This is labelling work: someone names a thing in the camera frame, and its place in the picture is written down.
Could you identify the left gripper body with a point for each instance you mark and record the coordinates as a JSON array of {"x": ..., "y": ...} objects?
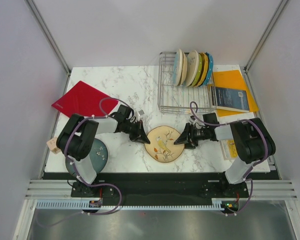
[{"x": 132, "y": 129}]

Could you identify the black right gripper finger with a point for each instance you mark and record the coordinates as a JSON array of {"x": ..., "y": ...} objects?
[
  {"x": 190, "y": 145},
  {"x": 185, "y": 136}
]

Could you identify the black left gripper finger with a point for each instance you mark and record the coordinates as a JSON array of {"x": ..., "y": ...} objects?
[
  {"x": 141, "y": 134},
  {"x": 136, "y": 138}
]

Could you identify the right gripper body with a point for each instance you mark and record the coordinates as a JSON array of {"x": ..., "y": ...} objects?
[{"x": 197, "y": 134}]

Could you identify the beige bird plate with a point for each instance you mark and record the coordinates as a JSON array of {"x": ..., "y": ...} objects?
[
  {"x": 184, "y": 69},
  {"x": 161, "y": 147}
]

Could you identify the dark blue blossom plate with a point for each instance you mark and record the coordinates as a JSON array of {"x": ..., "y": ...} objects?
[{"x": 96, "y": 151}]

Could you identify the blue and cream plate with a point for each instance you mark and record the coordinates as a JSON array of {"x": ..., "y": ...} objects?
[{"x": 177, "y": 67}]

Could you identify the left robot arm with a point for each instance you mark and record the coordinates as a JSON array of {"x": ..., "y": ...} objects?
[{"x": 77, "y": 138}]

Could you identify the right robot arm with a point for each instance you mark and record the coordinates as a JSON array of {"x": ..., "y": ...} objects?
[{"x": 252, "y": 142}]

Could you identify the green polka dot dish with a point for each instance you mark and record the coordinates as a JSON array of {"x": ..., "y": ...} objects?
[{"x": 199, "y": 70}]

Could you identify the blue cream plate in rack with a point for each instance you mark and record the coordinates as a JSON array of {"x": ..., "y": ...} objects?
[{"x": 193, "y": 59}]

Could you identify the yellow fluted dish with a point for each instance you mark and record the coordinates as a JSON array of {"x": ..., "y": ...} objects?
[{"x": 204, "y": 73}]

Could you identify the blue polka dot dish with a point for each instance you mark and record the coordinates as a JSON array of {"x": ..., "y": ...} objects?
[{"x": 210, "y": 68}]

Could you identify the yellow illustrated book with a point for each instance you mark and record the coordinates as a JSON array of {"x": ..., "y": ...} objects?
[{"x": 228, "y": 149}]

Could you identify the dark blue book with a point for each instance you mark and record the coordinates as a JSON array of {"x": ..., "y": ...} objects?
[{"x": 229, "y": 99}]

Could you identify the red clip file folder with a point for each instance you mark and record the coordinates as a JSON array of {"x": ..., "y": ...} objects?
[{"x": 85, "y": 100}]

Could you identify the yellow folder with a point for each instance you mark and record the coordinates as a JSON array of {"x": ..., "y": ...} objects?
[{"x": 232, "y": 79}]

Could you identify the pink cube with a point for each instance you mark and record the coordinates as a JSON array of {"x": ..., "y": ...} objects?
[{"x": 52, "y": 145}]

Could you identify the metal wire dish rack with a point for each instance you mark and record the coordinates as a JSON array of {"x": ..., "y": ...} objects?
[{"x": 177, "y": 99}]

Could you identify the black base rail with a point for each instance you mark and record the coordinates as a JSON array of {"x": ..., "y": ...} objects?
[{"x": 160, "y": 188}]

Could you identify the white cable duct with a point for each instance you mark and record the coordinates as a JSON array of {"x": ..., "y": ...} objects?
[{"x": 86, "y": 204}]

